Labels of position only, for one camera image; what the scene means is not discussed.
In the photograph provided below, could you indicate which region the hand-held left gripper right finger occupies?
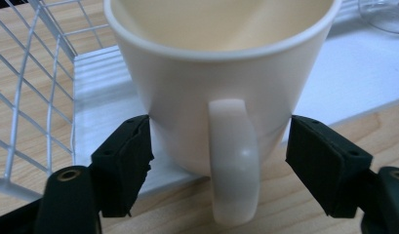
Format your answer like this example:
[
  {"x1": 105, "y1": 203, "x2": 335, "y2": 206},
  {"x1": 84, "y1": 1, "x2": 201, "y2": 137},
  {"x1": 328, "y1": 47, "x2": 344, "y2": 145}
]
[{"x1": 285, "y1": 114, "x2": 374, "y2": 219}]

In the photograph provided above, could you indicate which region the white wire rack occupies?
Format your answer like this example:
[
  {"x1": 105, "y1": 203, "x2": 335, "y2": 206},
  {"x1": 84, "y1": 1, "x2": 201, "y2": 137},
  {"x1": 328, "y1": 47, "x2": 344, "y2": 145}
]
[{"x1": 0, "y1": 0, "x2": 399, "y2": 203}]

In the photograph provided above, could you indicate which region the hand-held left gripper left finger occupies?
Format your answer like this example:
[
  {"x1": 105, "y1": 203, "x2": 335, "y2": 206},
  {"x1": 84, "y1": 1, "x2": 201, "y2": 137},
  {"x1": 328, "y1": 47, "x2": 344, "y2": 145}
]
[{"x1": 90, "y1": 113, "x2": 155, "y2": 218}]

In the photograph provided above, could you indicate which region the cream ceramic mug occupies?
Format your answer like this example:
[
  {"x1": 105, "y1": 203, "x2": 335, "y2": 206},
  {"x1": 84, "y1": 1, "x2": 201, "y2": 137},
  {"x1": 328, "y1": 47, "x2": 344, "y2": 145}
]
[{"x1": 102, "y1": 0, "x2": 343, "y2": 227}]

